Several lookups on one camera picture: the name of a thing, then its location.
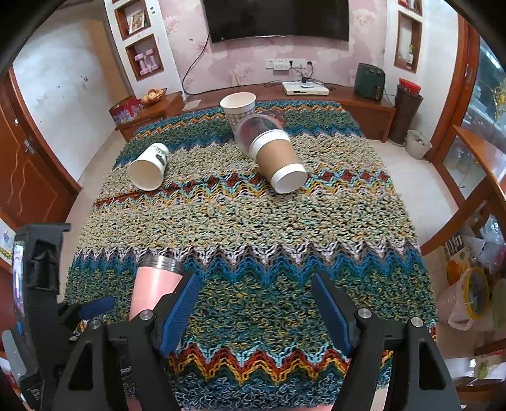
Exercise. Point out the white wall shelf unit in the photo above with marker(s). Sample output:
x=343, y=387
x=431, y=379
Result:
x=118, y=43

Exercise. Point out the wooden framed wall niche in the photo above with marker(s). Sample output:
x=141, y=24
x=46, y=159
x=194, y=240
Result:
x=397, y=39

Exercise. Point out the brown paper cup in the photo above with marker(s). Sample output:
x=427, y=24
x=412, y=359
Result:
x=276, y=158

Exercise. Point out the grey patterned paper cup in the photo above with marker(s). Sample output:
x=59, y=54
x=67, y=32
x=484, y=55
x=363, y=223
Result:
x=238, y=108

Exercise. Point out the pink dumbbells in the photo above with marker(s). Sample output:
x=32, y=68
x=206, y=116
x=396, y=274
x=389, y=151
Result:
x=147, y=61

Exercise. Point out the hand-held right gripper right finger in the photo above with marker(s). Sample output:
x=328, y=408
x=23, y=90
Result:
x=332, y=312

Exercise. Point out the yellow round container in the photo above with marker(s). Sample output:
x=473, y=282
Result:
x=474, y=292

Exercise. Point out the red printed box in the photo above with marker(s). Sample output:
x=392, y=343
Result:
x=124, y=110

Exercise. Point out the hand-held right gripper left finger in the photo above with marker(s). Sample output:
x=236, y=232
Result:
x=180, y=312

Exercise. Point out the fruit bowl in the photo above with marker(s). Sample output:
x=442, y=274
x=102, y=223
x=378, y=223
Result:
x=153, y=97

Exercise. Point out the pink steel tumbler cup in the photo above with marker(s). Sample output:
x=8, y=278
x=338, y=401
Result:
x=152, y=284

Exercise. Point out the colourful knitted zigzag blanket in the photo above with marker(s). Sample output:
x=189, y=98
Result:
x=253, y=225

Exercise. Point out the white paper cup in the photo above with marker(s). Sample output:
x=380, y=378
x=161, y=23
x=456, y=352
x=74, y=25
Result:
x=150, y=166

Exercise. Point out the black flat television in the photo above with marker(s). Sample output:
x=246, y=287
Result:
x=276, y=19

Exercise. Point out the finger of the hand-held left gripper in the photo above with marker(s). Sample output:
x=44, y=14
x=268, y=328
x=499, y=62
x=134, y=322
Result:
x=97, y=308

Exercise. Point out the clear plastic cup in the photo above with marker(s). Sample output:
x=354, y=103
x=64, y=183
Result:
x=249, y=132

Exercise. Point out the wooden door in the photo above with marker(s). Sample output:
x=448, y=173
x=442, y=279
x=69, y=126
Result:
x=27, y=166

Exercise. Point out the dark green air fryer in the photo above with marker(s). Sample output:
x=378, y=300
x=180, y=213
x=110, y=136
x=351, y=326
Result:
x=369, y=81

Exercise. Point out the white set-top box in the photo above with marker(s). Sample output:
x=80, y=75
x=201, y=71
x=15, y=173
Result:
x=304, y=89

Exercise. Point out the white plastic bag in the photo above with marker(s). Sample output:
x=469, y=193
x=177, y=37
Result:
x=454, y=304

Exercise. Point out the white waste bin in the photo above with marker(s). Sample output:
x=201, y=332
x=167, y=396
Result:
x=418, y=144

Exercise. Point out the white wall power strip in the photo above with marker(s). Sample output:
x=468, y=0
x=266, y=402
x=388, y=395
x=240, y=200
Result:
x=284, y=65

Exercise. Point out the wooden glass cabinet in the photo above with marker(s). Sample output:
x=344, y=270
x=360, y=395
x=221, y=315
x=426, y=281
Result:
x=474, y=158

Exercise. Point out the wooden television cabinet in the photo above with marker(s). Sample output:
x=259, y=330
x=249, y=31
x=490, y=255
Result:
x=371, y=108

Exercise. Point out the tall dark basket red lid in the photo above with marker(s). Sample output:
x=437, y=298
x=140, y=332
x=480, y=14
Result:
x=407, y=110

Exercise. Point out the photo frame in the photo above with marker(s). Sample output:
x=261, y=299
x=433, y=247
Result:
x=137, y=20

